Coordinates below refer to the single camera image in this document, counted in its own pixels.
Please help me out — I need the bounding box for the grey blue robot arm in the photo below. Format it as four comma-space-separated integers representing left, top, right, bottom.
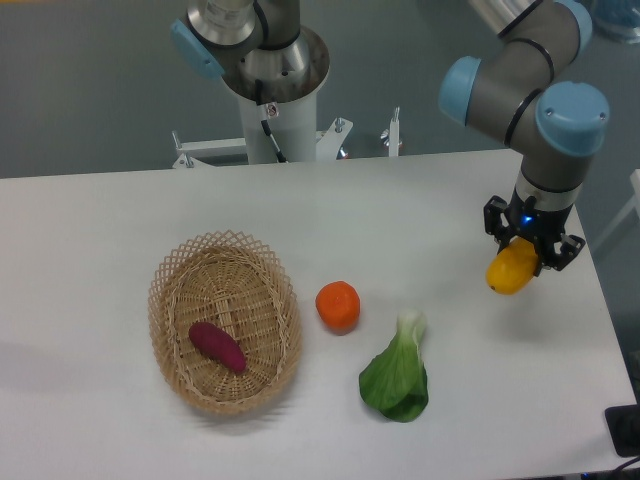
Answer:
170, 1, 609, 272

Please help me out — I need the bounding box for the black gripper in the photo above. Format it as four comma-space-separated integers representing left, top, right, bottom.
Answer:
483, 195, 586, 277

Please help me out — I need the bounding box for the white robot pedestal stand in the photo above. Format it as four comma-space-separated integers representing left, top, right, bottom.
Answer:
171, 24, 407, 169

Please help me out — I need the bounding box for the black device at table edge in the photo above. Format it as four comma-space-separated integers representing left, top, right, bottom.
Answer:
604, 404, 639, 457

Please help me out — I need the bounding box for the black cable on pedestal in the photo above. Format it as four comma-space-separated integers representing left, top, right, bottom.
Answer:
253, 78, 290, 164

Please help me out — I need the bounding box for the yellow mango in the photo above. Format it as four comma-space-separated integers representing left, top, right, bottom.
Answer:
485, 237, 538, 295

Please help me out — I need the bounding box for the orange fruit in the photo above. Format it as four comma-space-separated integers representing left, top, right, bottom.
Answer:
315, 281, 361, 334

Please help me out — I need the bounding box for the green bok choy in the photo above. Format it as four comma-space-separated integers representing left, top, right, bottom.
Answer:
358, 309, 429, 423

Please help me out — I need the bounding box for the woven wicker basket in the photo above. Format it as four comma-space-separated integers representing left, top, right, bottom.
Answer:
148, 230, 302, 415

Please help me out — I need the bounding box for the purple sweet potato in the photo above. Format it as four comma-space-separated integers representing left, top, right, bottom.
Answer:
188, 322, 247, 373

